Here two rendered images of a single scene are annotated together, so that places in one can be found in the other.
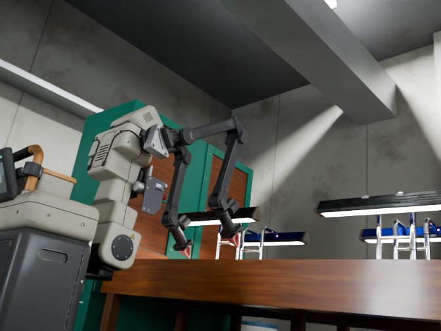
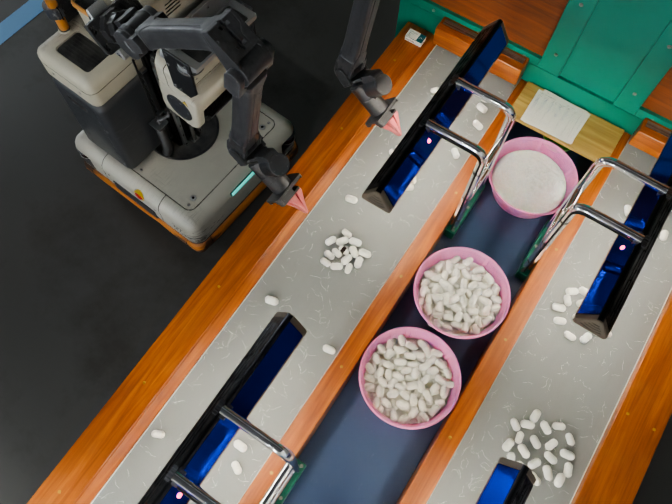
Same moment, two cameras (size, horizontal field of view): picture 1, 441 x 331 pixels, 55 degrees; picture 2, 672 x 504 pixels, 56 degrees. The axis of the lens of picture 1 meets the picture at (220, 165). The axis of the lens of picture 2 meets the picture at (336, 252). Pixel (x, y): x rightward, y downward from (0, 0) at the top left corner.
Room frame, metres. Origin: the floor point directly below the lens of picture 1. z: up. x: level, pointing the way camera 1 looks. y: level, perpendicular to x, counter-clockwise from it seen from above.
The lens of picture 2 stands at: (2.01, -0.91, 2.41)
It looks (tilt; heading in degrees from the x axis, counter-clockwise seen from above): 67 degrees down; 80
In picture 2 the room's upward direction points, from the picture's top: 3 degrees clockwise
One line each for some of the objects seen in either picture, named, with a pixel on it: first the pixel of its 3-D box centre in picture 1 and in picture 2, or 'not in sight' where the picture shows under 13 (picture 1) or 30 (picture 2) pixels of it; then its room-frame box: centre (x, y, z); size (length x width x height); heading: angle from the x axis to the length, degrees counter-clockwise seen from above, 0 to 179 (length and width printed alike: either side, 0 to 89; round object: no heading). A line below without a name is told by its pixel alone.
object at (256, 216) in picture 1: (213, 216); (441, 108); (2.43, 0.00, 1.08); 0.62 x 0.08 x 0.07; 49
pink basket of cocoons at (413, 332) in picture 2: not in sight; (407, 379); (2.28, -0.60, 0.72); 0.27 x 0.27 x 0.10
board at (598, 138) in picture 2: not in sight; (565, 123); (2.90, 0.11, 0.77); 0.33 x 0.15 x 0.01; 139
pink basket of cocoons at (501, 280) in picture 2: not in sight; (458, 296); (2.46, -0.39, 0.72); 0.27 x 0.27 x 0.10
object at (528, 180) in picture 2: not in sight; (527, 184); (2.75, -0.05, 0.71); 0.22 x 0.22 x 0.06
